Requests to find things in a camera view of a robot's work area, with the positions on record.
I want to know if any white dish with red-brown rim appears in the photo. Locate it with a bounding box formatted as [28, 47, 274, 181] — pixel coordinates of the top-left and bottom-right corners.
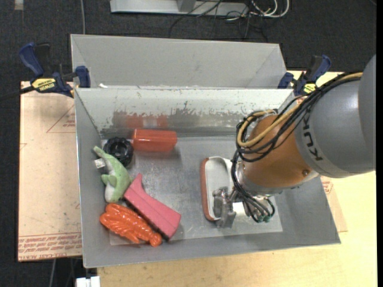
[199, 156, 241, 222]

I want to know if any grey metal bin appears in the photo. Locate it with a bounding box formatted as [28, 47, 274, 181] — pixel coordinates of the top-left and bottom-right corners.
[70, 33, 342, 269]

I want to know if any pink flat block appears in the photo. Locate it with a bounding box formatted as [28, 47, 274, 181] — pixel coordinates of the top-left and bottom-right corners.
[123, 173, 183, 240]

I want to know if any orange-red plastic box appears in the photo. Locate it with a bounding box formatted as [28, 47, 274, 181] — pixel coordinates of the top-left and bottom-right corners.
[131, 128, 178, 153]

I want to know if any orange ridged toy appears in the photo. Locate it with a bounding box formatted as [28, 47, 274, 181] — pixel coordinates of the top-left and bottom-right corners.
[99, 202, 163, 248]

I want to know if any green and white toy animal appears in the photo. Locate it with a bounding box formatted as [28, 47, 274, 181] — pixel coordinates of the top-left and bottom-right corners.
[92, 145, 133, 204]

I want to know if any black ribbed toy tyre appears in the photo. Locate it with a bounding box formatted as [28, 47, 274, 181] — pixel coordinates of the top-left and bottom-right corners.
[103, 136, 135, 168]

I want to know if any brown cardboard board red print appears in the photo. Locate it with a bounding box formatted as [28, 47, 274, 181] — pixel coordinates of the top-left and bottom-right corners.
[17, 81, 348, 262]

